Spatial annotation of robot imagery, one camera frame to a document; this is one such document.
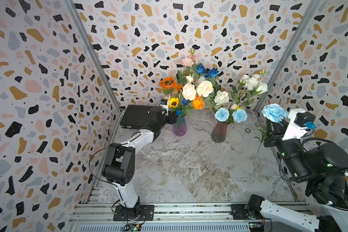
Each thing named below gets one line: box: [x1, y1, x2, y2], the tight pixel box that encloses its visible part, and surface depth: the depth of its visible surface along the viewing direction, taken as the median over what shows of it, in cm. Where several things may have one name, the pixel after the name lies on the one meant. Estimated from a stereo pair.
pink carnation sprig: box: [180, 47, 199, 68], surface depth 86 cm
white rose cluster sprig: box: [228, 69, 269, 111], surface depth 81 cm
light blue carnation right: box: [232, 108, 248, 124], surface depth 74 cm
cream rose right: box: [196, 80, 215, 98], surface depth 66 cm
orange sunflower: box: [158, 76, 178, 89], surface depth 75 cm
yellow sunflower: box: [168, 97, 180, 109], surface depth 83 cm
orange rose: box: [192, 94, 205, 110], surface depth 77 cm
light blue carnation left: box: [214, 107, 231, 122], surface depth 75 cm
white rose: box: [214, 89, 230, 105], surface depth 76 cm
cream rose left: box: [182, 82, 197, 101], surface depth 66 cm
